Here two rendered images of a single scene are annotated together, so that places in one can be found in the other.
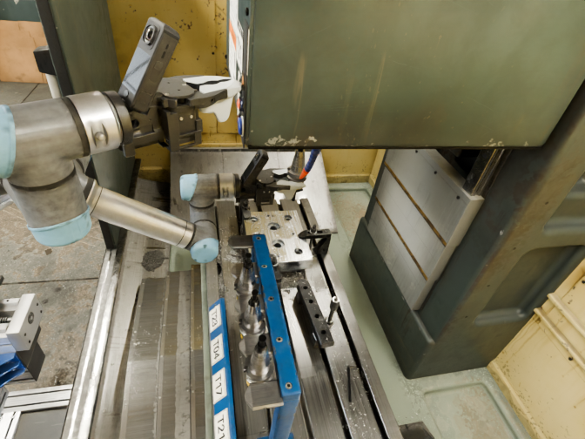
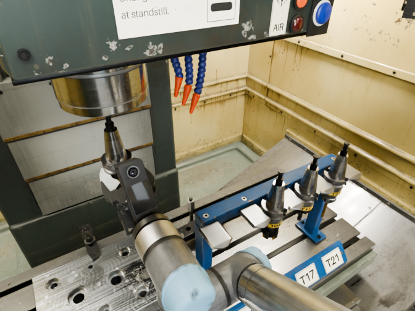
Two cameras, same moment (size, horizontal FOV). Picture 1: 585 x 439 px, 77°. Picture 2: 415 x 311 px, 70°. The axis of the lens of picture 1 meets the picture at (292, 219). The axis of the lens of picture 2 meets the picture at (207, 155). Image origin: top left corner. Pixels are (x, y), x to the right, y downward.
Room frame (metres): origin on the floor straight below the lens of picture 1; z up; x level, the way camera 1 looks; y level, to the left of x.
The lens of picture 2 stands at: (0.88, 0.54, 1.73)
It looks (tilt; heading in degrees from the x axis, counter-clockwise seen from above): 36 degrees down; 256
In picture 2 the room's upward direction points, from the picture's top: 1 degrees clockwise
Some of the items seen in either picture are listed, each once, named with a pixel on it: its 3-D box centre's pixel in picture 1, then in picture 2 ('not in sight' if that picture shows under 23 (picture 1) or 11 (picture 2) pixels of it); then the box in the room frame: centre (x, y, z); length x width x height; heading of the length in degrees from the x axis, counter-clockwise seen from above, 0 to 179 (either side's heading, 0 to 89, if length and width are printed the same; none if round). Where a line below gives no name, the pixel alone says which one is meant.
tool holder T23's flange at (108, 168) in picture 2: (297, 172); (117, 161); (0.94, 0.01, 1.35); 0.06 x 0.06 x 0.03
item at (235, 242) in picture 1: (239, 241); (216, 236); (0.75, 0.14, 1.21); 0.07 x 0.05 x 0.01; 108
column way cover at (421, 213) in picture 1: (408, 216); (89, 139); (1.08, -0.42, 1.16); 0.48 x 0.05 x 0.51; 18
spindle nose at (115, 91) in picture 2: not in sight; (98, 66); (0.94, 0.01, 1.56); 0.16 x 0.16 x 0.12
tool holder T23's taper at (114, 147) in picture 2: (299, 159); (113, 143); (0.94, 0.01, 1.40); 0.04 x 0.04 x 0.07
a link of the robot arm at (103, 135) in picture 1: (97, 124); not in sight; (0.42, 0.27, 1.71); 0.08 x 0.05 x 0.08; 48
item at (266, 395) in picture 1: (262, 395); (347, 171); (0.34, 0.01, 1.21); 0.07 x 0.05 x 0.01; 108
